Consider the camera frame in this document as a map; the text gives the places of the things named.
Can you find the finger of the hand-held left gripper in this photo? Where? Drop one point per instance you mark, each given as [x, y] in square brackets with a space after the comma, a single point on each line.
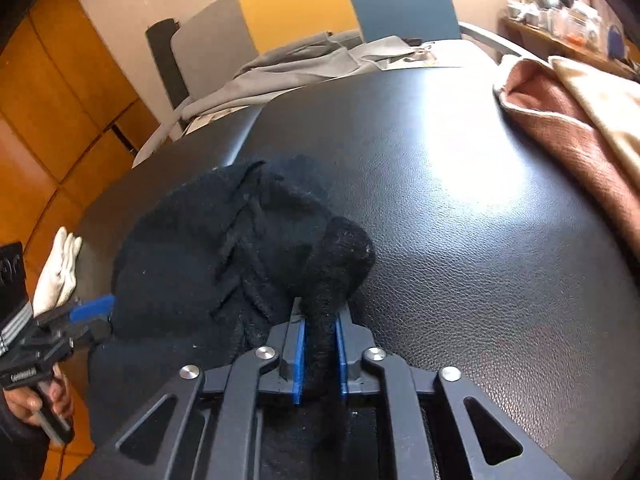
[90, 332]
[92, 305]

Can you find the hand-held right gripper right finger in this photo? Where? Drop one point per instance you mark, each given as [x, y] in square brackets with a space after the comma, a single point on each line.
[341, 360]

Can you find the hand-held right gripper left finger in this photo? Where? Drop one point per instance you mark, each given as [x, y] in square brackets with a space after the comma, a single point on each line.
[298, 360]

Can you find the black sweater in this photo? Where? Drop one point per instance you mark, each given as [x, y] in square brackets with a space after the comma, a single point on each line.
[200, 240]

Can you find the person's left forearm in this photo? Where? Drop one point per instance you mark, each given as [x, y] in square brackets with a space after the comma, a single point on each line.
[20, 450]

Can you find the person's left hand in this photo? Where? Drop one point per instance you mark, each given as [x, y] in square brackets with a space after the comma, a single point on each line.
[25, 402]

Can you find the cream white cloth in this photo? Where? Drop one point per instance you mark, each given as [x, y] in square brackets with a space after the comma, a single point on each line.
[57, 270]

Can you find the grey hoodie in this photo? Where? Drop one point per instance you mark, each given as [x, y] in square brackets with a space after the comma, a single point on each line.
[300, 67]

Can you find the grey yellow blue chair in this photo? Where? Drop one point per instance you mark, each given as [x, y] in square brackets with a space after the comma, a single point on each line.
[210, 35]

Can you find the printed paper sheet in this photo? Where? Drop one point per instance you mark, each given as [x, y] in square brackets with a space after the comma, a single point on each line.
[420, 60]

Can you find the pink brown blanket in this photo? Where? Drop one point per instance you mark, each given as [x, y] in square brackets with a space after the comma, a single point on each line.
[575, 145]

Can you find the cream blanket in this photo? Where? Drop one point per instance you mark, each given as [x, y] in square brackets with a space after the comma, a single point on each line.
[605, 100]

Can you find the wooden shelf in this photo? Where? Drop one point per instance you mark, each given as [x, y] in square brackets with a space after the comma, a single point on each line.
[545, 40]

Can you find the clutter of small shelf items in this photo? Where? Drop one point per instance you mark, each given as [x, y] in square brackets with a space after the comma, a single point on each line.
[565, 17]

